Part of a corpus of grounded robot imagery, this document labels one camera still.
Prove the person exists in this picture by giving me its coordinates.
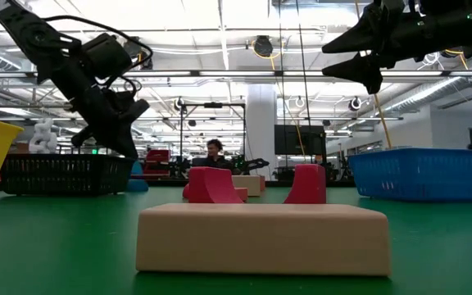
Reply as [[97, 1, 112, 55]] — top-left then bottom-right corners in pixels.
[[193, 138, 234, 170]]

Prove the blue plastic basket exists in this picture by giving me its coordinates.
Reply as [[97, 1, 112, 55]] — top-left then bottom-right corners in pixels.
[[347, 147, 472, 202]]

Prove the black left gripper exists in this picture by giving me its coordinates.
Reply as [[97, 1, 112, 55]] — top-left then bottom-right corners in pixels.
[[61, 76, 152, 160]]

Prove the white sculpture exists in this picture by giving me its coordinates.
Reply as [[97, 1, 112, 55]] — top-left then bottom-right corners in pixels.
[[28, 117, 59, 155]]

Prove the black looped cable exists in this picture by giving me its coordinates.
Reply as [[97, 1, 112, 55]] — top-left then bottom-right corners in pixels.
[[295, 0, 309, 165]]

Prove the yellow hanging cable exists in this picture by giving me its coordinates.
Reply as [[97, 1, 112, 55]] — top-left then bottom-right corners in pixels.
[[373, 93, 393, 149]]

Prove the black monitor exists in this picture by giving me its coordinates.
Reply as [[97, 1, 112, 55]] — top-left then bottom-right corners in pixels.
[[274, 124, 327, 157]]

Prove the whitish rectangular block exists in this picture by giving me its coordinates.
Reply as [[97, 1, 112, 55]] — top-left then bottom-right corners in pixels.
[[230, 174, 262, 198]]

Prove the cream rectangular block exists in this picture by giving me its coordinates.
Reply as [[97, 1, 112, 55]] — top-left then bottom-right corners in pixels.
[[135, 202, 393, 277]]

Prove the red arch block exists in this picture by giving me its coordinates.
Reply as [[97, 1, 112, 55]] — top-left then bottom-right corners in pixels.
[[186, 163, 327, 205]]

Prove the red box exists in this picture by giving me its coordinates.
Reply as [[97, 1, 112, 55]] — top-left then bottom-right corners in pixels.
[[143, 148, 172, 176]]

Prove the small blue block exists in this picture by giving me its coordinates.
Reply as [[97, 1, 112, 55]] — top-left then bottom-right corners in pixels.
[[125, 161, 150, 193]]

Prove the black plastic basket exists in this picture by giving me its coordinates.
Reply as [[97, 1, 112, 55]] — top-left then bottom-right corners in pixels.
[[0, 152, 135, 197]]

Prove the black background rig frame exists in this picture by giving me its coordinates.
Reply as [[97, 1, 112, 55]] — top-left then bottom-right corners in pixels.
[[179, 102, 248, 173]]

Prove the green table mat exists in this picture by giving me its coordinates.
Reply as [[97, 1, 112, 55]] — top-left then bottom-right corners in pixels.
[[0, 186, 472, 295]]

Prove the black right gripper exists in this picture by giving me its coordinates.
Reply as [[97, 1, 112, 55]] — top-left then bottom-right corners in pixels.
[[320, 0, 463, 96]]

